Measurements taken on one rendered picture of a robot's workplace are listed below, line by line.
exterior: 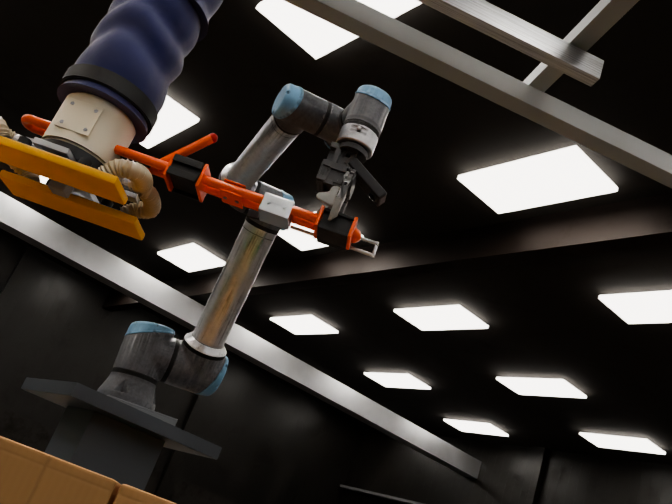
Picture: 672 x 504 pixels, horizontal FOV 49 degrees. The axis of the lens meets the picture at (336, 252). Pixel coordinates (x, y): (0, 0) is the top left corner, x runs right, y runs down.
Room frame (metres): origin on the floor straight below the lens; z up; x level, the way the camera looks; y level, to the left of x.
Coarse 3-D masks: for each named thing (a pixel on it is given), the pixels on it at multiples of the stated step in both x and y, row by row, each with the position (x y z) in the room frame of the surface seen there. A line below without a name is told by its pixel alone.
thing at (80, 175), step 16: (0, 144) 1.39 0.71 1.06; (16, 144) 1.39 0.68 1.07; (0, 160) 1.48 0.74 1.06; (16, 160) 1.44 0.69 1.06; (32, 160) 1.41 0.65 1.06; (48, 160) 1.38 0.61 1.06; (64, 160) 1.38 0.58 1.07; (80, 160) 1.41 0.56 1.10; (48, 176) 1.46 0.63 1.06; (64, 176) 1.43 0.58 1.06; (80, 176) 1.39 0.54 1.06; (96, 176) 1.37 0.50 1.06; (112, 176) 1.37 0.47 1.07; (96, 192) 1.45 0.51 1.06; (112, 192) 1.41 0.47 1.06
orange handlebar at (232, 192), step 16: (32, 128) 1.55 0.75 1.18; (144, 160) 1.48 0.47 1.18; (160, 160) 1.48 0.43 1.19; (160, 176) 1.53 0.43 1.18; (208, 176) 1.47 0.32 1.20; (208, 192) 1.51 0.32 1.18; (224, 192) 1.47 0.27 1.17; (240, 192) 1.46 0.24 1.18; (256, 208) 1.50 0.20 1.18; (304, 224) 1.49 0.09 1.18; (352, 240) 1.47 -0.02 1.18
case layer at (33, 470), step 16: (0, 448) 0.76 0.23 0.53; (16, 448) 0.76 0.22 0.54; (32, 448) 0.77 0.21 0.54; (0, 464) 0.76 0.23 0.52; (16, 464) 0.76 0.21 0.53; (32, 464) 0.77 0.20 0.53; (48, 464) 0.77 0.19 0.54; (64, 464) 0.77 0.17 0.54; (0, 480) 0.76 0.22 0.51; (16, 480) 0.77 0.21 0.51; (32, 480) 0.77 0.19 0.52; (48, 480) 0.77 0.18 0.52; (64, 480) 0.77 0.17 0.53; (80, 480) 0.77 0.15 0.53; (96, 480) 0.77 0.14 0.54; (112, 480) 0.78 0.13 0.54; (0, 496) 0.76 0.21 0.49; (16, 496) 0.77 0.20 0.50; (32, 496) 0.77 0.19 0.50; (48, 496) 0.77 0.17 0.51; (64, 496) 0.77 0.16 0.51; (80, 496) 0.77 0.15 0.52; (96, 496) 0.78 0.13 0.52; (112, 496) 0.84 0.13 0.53; (128, 496) 0.78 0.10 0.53; (144, 496) 0.78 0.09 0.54
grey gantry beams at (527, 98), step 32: (288, 0) 3.20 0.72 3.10; (320, 0) 3.12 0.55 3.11; (352, 0) 3.14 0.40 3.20; (608, 0) 2.56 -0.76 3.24; (352, 32) 3.26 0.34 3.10; (384, 32) 3.17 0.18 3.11; (416, 32) 3.19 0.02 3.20; (576, 32) 2.83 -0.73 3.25; (416, 64) 3.31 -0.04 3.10; (448, 64) 3.22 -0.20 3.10; (480, 64) 3.24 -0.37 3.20; (544, 64) 3.13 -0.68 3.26; (512, 96) 3.28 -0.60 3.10; (544, 96) 3.30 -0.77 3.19; (576, 128) 3.34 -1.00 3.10; (608, 128) 3.35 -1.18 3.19; (640, 160) 3.40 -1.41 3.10
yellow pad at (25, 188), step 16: (0, 176) 1.59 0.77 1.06; (16, 176) 1.58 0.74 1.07; (16, 192) 1.65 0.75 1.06; (32, 192) 1.61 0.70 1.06; (48, 192) 1.57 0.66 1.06; (64, 208) 1.63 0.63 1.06; (80, 208) 1.59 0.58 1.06; (96, 208) 1.56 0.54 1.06; (112, 208) 1.56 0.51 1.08; (96, 224) 1.66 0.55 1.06; (112, 224) 1.61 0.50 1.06; (128, 224) 1.57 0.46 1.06
